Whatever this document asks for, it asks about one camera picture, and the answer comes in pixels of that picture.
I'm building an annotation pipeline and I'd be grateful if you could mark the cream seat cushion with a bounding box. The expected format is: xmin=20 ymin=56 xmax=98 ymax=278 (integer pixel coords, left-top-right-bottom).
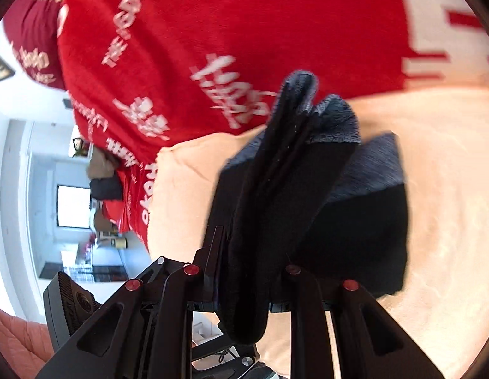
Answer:
xmin=148 ymin=88 xmax=489 ymax=378

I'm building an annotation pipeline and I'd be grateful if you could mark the black pants blue trim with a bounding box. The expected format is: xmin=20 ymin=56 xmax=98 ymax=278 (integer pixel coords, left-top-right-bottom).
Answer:
xmin=207 ymin=71 xmax=408 ymax=345

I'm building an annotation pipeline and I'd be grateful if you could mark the red wedding sofa cover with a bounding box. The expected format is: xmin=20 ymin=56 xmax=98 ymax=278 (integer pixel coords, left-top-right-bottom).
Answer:
xmin=2 ymin=0 xmax=489 ymax=240

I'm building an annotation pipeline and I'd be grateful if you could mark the pink quilted blanket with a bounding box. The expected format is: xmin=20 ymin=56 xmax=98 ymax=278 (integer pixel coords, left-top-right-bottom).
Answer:
xmin=0 ymin=309 xmax=54 ymax=378

